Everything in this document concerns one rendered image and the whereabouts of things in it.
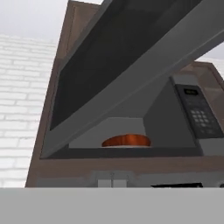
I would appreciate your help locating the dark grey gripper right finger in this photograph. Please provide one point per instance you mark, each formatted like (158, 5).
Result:
(119, 183)

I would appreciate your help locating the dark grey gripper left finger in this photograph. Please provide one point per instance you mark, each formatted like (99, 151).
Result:
(104, 183)

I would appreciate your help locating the grey microwave oven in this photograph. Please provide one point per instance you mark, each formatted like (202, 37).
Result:
(172, 122)

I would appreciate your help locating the grey microwave door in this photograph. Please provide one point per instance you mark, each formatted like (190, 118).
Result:
(122, 58)

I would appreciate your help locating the brown wooden cupboard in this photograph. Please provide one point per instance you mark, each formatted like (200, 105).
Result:
(67, 167)

